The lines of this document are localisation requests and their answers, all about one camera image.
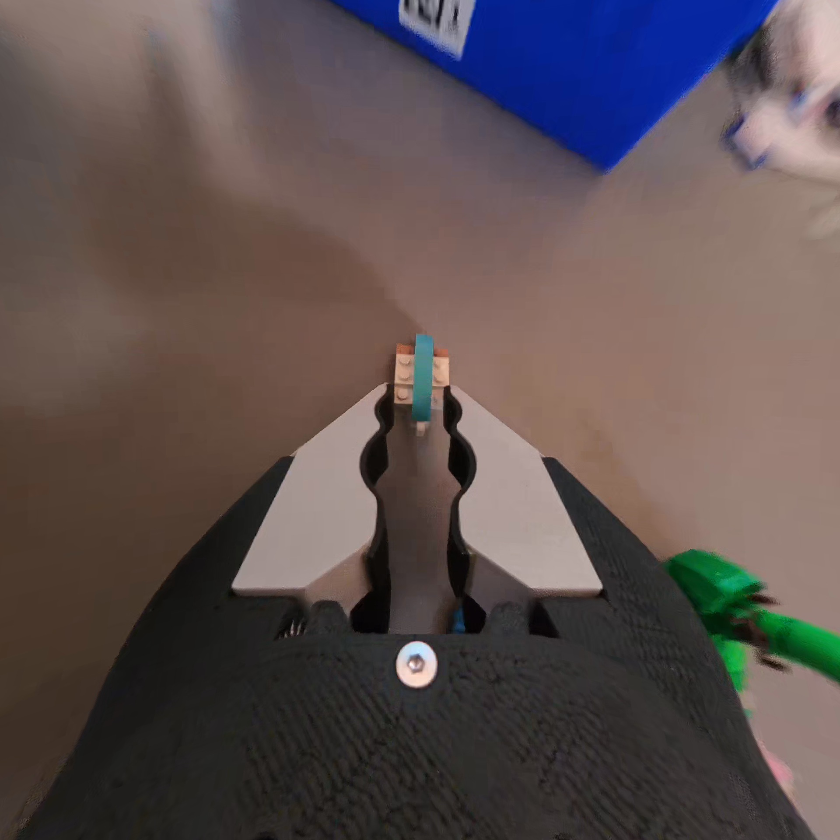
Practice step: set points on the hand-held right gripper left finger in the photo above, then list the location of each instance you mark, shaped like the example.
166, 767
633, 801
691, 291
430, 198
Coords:
308, 518

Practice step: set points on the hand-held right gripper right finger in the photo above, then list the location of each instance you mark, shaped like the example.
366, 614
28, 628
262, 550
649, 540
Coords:
518, 518

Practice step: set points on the teal curved lego piece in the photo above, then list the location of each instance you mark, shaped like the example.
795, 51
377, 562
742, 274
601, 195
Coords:
422, 377

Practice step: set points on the green lego plant model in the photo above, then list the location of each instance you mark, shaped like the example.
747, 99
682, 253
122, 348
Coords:
712, 581

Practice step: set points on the blue and white lego assembly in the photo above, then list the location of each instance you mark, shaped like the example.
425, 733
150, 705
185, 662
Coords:
787, 98

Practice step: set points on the blue plastic bin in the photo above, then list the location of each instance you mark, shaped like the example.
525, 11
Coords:
558, 72

